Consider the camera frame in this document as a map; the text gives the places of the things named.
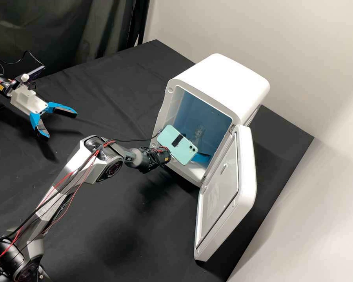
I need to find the clear flask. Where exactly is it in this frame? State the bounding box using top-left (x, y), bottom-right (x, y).
top-left (193, 124), bottom-right (208, 145)

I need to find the incubator door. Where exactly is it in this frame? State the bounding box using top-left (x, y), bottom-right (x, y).
top-left (193, 123), bottom-right (258, 262)

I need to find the left wrist camera phone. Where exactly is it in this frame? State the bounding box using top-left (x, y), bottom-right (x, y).
top-left (13, 50), bottom-right (46, 87)

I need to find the wrist camera phone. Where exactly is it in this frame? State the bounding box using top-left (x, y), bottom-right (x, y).
top-left (158, 124), bottom-right (200, 165)
top-left (13, 50), bottom-right (46, 87)

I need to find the black cable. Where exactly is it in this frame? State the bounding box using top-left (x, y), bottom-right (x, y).
top-left (115, 130), bottom-right (166, 146)
top-left (0, 51), bottom-right (26, 66)

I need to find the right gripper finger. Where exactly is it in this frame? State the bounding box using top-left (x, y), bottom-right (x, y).
top-left (191, 152), bottom-right (211, 165)

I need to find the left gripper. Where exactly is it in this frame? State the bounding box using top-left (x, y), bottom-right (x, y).
top-left (10, 87), bottom-right (78, 139)

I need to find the right wrist camera phone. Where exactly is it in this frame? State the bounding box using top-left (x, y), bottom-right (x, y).
top-left (158, 124), bottom-right (200, 165)

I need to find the white incubator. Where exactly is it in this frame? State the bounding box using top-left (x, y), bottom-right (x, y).
top-left (151, 53), bottom-right (271, 192)

